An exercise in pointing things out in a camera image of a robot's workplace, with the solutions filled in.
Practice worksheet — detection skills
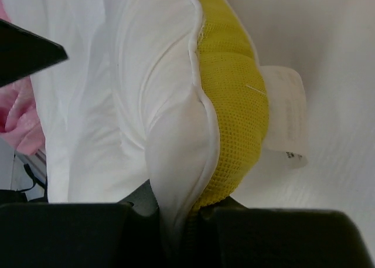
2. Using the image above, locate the white pillow care label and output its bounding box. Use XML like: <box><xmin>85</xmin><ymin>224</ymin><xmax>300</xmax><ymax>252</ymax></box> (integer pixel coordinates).
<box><xmin>261</xmin><ymin>66</ymin><xmax>308</xmax><ymax>168</ymax></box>

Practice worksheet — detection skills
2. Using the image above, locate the white pillow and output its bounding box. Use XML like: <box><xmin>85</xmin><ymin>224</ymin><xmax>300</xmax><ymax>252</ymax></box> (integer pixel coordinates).
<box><xmin>3</xmin><ymin>0</ymin><xmax>269</xmax><ymax>265</ymax></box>

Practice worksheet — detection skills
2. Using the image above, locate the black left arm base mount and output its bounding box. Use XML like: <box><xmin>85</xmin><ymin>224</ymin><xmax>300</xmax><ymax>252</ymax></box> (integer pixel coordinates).
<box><xmin>0</xmin><ymin>155</ymin><xmax>47</xmax><ymax>204</ymax></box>

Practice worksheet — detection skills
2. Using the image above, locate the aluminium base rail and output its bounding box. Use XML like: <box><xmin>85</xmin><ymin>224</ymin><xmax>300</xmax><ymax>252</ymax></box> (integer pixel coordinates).
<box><xmin>34</xmin><ymin>150</ymin><xmax>46</xmax><ymax>168</ymax></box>

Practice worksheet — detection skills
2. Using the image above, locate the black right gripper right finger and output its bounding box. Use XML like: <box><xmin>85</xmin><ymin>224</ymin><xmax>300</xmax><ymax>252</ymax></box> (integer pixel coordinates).
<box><xmin>196</xmin><ymin>197</ymin><xmax>374</xmax><ymax>267</ymax></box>

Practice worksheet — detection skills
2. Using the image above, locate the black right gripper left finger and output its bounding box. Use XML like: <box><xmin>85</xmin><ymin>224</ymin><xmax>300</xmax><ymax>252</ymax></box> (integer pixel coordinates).
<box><xmin>1</xmin><ymin>182</ymin><xmax>164</xmax><ymax>267</ymax></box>

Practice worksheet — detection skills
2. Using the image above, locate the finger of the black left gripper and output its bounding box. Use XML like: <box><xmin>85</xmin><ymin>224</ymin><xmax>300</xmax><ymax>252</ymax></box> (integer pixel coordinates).
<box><xmin>0</xmin><ymin>19</ymin><xmax>68</xmax><ymax>87</ymax></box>

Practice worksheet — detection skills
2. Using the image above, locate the pink pillowcase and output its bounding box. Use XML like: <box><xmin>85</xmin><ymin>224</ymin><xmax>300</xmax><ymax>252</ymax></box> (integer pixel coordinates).
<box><xmin>0</xmin><ymin>0</ymin><xmax>45</xmax><ymax>156</ymax></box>

